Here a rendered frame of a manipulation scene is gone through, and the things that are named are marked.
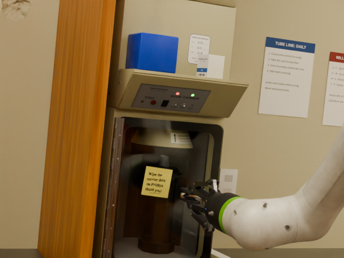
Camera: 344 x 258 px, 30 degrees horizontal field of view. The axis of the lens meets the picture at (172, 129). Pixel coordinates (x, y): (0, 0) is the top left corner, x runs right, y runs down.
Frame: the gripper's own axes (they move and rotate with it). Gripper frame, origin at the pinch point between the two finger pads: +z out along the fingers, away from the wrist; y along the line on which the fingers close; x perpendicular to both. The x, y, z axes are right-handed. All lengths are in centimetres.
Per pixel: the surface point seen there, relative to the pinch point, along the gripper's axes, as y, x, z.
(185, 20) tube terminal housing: 45.8, 3.5, 5.5
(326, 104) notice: 27, -75, 49
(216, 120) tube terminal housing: 20.0, -8.5, 5.6
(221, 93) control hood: 27.3, -4.7, -3.2
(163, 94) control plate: 25.8, 10.9, -1.8
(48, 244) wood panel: -20.5, 29.3, 30.1
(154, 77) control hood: 29.8, 15.0, -5.7
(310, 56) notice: 45, -66, 49
